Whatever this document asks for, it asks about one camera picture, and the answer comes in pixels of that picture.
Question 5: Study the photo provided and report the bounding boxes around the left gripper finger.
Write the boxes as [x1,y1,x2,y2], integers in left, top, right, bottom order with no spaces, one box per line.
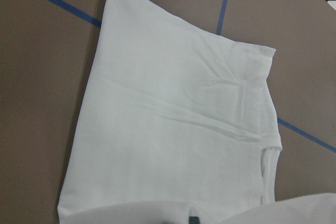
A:
[188,216,199,224]

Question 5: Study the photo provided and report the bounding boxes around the white printed long-sleeve shirt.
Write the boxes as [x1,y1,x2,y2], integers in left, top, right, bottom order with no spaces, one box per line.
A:
[57,0,335,223]

